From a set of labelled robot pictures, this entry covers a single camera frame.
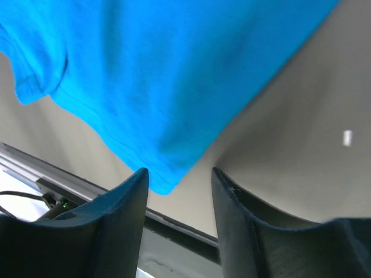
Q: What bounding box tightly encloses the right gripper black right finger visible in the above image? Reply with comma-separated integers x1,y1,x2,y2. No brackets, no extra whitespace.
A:
211,168,370,277

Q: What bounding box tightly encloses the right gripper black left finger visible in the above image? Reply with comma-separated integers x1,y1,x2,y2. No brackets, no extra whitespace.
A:
1,169,149,277

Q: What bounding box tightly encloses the blue t shirt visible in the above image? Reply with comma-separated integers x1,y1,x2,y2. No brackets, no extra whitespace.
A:
1,1,336,195

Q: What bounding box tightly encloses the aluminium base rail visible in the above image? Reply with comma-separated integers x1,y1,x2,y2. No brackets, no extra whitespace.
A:
1,144,220,270

